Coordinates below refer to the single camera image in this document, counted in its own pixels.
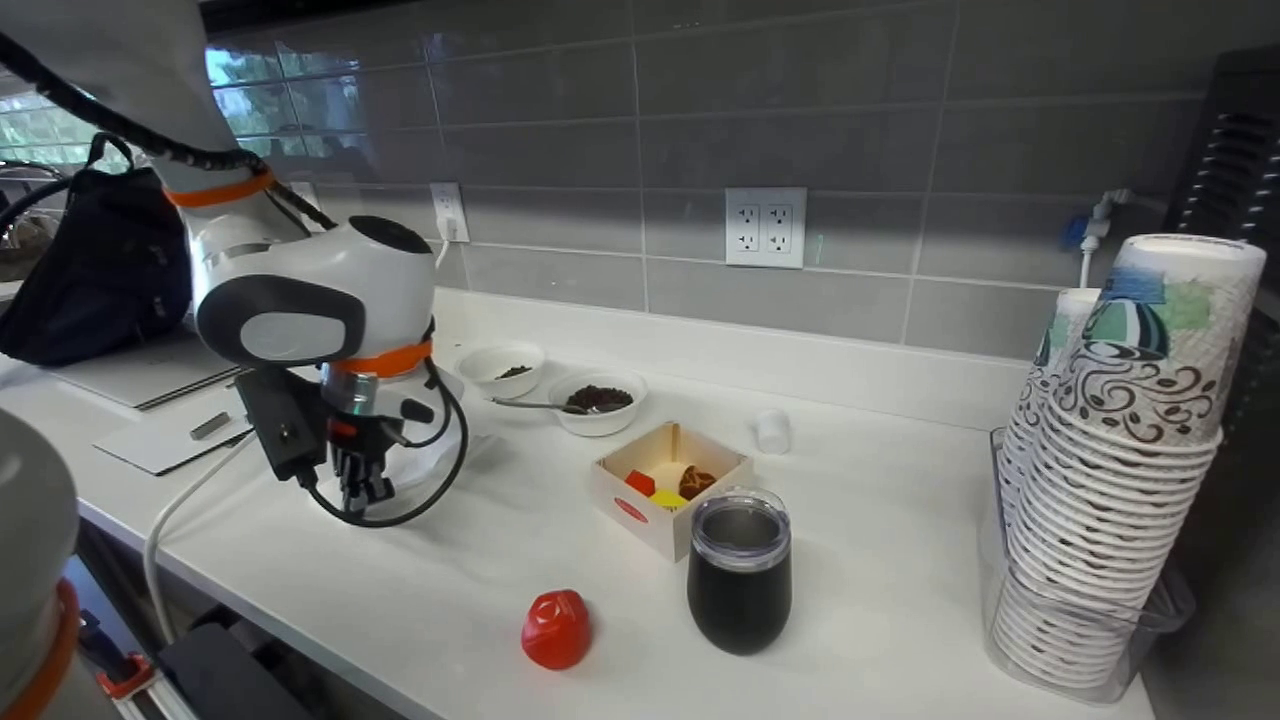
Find black cable loop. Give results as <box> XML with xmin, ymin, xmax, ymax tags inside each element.
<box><xmin>297</xmin><ymin>363</ymin><xmax>470</xmax><ymax>534</ymax></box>

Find white bowl with coffee beans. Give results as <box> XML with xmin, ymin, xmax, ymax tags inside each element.
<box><xmin>460</xmin><ymin>344</ymin><xmax>545</xmax><ymax>399</ymax></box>

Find grey flat board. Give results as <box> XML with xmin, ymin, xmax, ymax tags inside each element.
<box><xmin>57</xmin><ymin>331</ymin><xmax>246</xmax><ymax>475</ymax></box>

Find red tomato toy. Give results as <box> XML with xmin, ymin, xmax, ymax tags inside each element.
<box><xmin>520</xmin><ymin>589</ymin><xmax>590</xmax><ymax>673</ymax></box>

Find white wall outlet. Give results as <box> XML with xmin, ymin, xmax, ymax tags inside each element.
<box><xmin>725</xmin><ymin>189</ymin><xmax>808</xmax><ymax>268</ymax></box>

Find stack of patterned paper cups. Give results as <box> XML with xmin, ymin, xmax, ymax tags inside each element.
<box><xmin>987</xmin><ymin>231</ymin><xmax>1269</xmax><ymax>701</ymax></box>

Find black tumbler with clear lid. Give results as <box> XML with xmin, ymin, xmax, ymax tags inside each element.
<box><xmin>688</xmin><ymin>493</ymin><xmax>793</xmax><ymax>657</ymax></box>

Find black bag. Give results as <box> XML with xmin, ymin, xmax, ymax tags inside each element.
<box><xmin>0</xmin><ymin>134</ymin><xmax>192</xmax><ymax>368</ymax></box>

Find white bowl with spoon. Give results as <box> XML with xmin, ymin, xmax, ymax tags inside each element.
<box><xmin>549</xmin><ymin>368</ymin><xmax>645</xmax><ymax>440</ymax></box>

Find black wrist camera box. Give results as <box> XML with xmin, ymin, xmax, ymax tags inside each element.
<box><xmin>234</xmin><ymin>368</ymin><xmax>324</xmax><ymax>490</ymax></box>

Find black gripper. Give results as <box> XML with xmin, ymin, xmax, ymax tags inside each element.
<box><xmin>320</xmin><ymin>363</ymin><xmax>438</xmax><ymax>520</ymax></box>

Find small clear plastic cup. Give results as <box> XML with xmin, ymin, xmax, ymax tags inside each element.
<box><xmin>747</xmin><ymin>410</ymin><xmax>797</xmax><ymax>456</ymax></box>

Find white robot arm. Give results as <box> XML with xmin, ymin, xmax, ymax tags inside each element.
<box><xmin>0</xmin><ymin>0</ymin><xmax>466</xmax><ymax>530</ymax></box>

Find metal spoon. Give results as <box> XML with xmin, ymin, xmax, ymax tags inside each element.
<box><xmin>491</xmin><ymin>397</ymin><xmax>587</xmax><ymax>413</ymax></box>

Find white cable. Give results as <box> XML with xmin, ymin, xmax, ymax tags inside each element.
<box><xmin>140</xmin><ymin>426</ymin><xmax>263</xmax><ymax>654</ymax></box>

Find small box with toy food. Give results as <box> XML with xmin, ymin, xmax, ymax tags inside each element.
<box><xmin>587</xmin><ymin>421</ymin><xmax>753</xmax><ymax>559</ymax></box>

